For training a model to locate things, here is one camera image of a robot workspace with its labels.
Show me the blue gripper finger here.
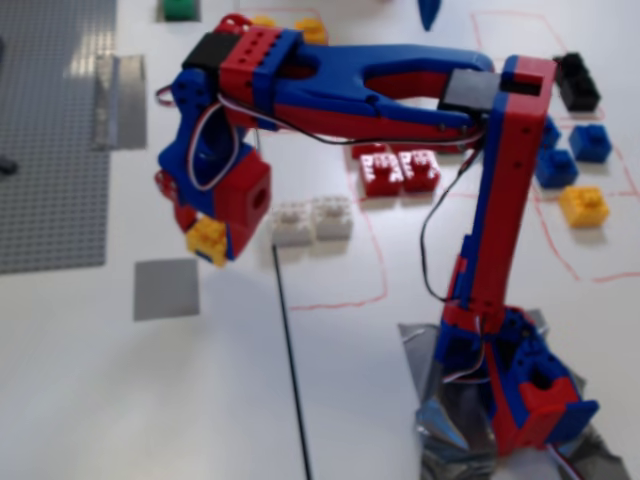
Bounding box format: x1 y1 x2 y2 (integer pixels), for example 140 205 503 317
418 0 445 32

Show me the red and blue gripper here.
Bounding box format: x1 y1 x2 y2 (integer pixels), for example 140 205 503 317
173 147 275 262

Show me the green lego block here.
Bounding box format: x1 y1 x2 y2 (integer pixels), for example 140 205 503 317
160 0 201 23

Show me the white lego block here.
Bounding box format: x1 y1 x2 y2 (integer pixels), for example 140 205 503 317
311 195 354 241
271 199 315 247

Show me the black lego block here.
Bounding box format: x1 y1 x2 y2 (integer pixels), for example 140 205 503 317
553 51 603 113

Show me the blue lego block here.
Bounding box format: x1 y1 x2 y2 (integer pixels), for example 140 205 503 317
569 123 614 164
536 149 580 191
542 116 562 151

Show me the grey tape strip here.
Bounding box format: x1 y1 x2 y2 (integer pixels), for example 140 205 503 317
91 53 149 152

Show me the grey lego baseplate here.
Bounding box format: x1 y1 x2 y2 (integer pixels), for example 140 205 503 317
0 0 119 275

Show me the thin black cable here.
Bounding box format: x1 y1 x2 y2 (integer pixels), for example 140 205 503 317
271 243 315 480

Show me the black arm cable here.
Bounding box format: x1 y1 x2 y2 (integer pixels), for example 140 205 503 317
420 148 484 304

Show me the silver duct tape patch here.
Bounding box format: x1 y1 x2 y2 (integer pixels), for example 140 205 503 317
397 308 632 480

